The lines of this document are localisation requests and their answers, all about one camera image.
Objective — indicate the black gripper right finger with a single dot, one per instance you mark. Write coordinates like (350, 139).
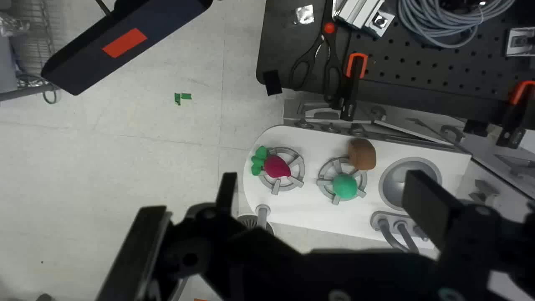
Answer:
(429, 204)

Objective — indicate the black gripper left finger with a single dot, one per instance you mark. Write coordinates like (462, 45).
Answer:
(227, 194)

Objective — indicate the grey toy tap nozzle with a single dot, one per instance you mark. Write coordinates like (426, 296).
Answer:
(387, 228)

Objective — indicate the grey toy sink bowl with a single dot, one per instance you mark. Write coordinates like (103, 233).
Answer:
(394, 184)

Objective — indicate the grey toy stove knob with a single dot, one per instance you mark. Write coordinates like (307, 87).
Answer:
(264, 214)

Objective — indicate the grey toy faucet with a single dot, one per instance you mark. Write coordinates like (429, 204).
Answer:
(377, 219)

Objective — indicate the pink toy radish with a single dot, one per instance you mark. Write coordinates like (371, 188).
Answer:
(275, 166)

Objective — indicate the brown toy potato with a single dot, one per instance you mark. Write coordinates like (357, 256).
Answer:
(362, 154)

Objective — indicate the green toy vegetable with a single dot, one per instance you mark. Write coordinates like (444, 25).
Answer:
(345, 186)

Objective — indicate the white toy kitchen countertop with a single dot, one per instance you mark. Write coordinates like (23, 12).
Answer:
(312, 214)

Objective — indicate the small black block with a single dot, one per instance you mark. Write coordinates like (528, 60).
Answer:
(274, 82)

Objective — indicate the black perforated board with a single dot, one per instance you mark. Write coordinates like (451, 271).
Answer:
(424, 67)

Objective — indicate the black scissors with orange pivot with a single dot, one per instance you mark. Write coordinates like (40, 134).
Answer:
(322, 50)

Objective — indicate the dark box with orange label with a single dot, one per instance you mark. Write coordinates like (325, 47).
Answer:
(120, 44)

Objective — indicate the white label plate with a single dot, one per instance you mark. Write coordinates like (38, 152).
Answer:
(523, 42)

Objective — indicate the small white tag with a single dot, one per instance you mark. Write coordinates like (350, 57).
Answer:
(305, 14)

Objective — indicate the silver white box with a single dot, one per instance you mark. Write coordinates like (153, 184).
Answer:
(362, 14)

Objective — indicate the grey toy kitchen back rail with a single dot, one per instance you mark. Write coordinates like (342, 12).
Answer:
(335, 117)

